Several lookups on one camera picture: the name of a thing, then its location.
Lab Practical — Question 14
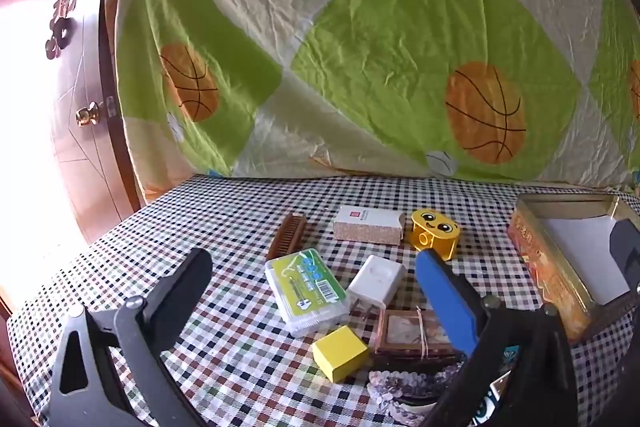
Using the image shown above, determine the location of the brown wooden comb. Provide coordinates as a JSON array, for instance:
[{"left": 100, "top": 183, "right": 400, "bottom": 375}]
[{"left": 266, "top": 213, "right": 308, "bottom": 262}]

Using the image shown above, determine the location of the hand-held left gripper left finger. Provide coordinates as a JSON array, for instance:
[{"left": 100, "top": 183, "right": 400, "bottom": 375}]
[{"left": 37, "top": 248, "right": 213, "bottom": 427}]

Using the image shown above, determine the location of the wooden door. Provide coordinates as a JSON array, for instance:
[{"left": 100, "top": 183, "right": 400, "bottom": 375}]
[{"left": 0, "top": 0, "right": 146, "bottom": 308}]

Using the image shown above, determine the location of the white charger plug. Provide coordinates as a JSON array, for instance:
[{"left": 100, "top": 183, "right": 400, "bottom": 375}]
[{"left": 346, "top": 254, "right": 407, "bottom": 310}]

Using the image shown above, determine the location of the gold tin box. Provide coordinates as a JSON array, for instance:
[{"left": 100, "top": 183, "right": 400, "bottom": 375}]
[{"left": 507, "top": 193, "right": 640, "bottom": 343}]

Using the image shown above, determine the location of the checked tablecloth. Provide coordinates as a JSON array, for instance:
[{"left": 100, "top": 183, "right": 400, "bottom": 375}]
[{"left": 0, "top": 174, "right": 640, "bottom": 427}]

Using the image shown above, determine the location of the yellow smiley toy block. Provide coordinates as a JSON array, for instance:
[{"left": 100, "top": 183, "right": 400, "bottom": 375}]
[{"left": 410, "top": 208, "right": 462, "bottom": 259}]

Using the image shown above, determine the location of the basketball printed blanket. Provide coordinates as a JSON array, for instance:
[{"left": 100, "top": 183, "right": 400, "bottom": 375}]
[{"left": 102, "top": 0, "right": 640, "bottom": 202}]

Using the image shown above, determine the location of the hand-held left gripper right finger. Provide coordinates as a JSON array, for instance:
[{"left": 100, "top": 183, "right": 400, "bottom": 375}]
[{"left": 415, "top": 249, "right": 581, "bottom": 427}]

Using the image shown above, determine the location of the yellow cube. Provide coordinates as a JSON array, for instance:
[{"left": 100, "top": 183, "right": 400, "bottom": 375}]
[{"left": 312, "top": 325, "right": 371, "bottom": 384}]

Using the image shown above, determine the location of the white box with speckled side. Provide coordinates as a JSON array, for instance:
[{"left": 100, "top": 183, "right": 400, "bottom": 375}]
[{"left": 332, "top": 205, "right": 407, "bottom": 246}]

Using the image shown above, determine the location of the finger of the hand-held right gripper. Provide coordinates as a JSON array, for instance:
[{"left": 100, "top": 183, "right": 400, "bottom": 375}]
[{"left": 609, "top": 217, "right": 640, "bottom": 295}]

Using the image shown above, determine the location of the clear green-label floss pick box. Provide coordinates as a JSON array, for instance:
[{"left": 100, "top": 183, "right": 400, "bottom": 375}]
[{"left": 265, "top": 248, "right": 351, "bottom": 338}]

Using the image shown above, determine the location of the brown picture box with string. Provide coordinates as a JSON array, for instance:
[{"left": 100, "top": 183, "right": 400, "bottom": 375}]
[{"left": 370, "top": 307, "right": 466, "bottom": 365}]

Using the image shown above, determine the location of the dark door ornament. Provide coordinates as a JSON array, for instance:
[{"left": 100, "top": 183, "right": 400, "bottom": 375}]
[{"left": 45, "top": 0, "right": 78, "bottom": 60}]

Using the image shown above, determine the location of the brass door knob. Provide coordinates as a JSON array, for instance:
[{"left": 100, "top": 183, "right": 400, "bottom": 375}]
[{"left": 76, "top": 103, "right": 103, "bottom": 126}]

